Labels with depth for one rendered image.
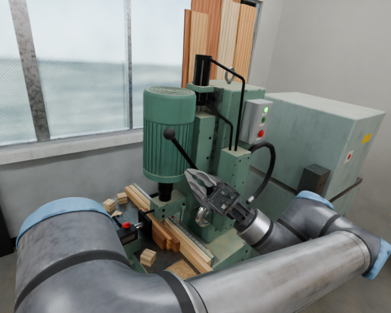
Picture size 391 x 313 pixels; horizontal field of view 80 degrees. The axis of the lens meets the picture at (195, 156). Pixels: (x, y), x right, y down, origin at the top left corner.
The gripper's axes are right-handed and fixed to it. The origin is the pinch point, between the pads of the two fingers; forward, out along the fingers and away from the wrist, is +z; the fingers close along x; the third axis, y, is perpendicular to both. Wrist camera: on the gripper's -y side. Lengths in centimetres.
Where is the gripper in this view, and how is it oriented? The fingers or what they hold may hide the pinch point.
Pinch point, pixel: (188, 172)
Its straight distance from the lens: 66.7
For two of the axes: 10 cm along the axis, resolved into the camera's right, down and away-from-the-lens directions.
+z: -7.6, -6.5, 0.3
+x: -6.4, 7.4, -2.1
